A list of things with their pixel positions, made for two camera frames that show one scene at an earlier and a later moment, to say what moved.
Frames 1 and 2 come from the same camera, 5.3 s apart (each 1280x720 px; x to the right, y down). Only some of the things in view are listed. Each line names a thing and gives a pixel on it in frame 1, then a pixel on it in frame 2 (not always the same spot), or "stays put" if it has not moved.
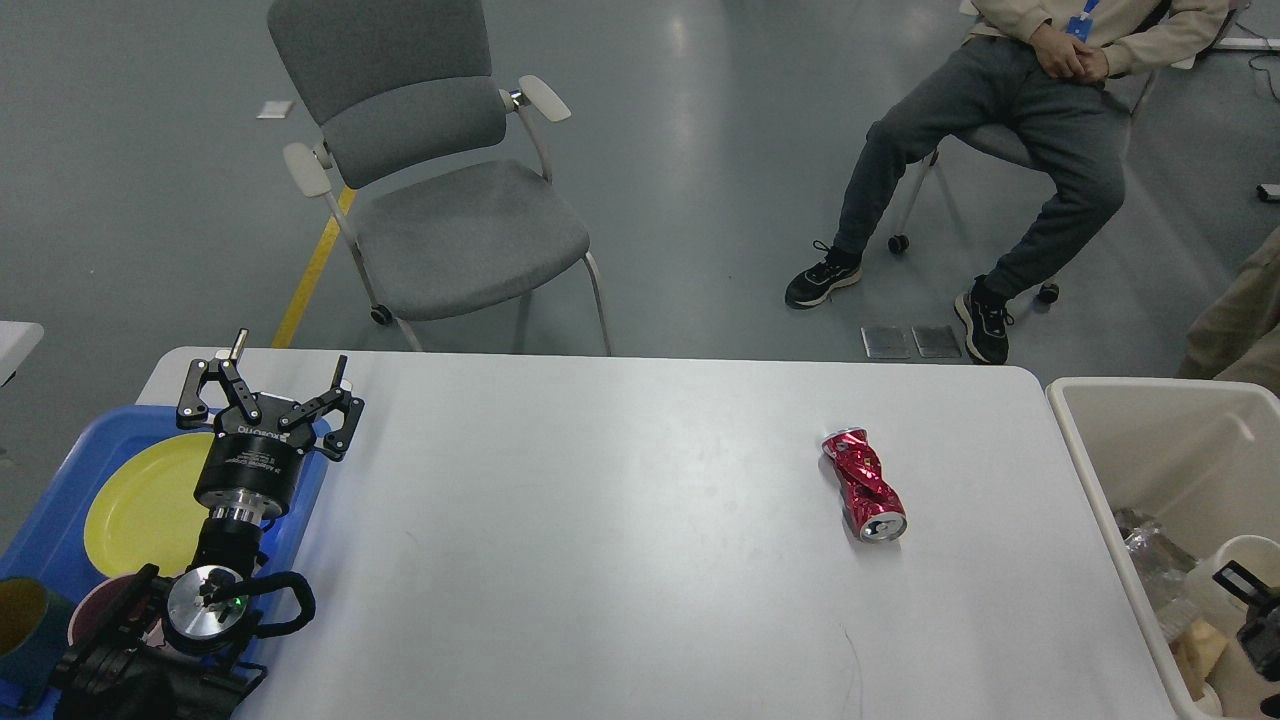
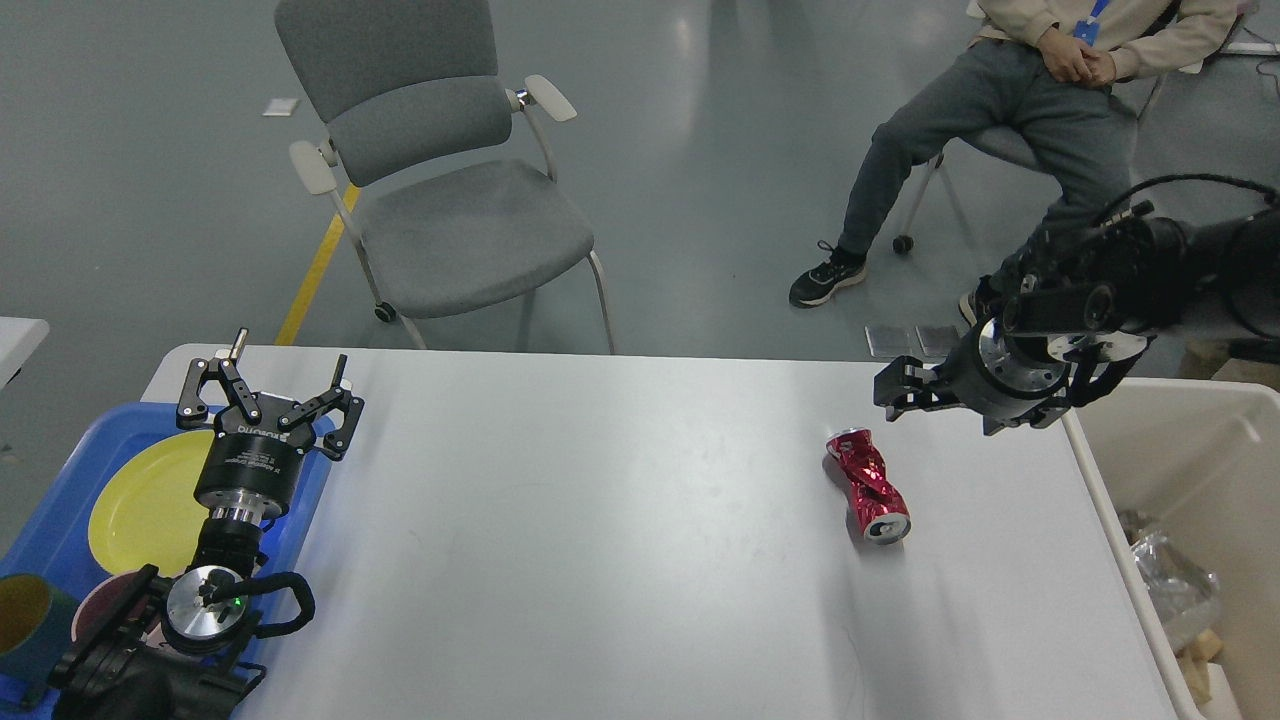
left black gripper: x=253 y=464 stays put
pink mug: x=101 y=607 stays put
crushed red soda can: x=872 y=504 stays put
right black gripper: x=1260 y=634 → x=1005 y=379
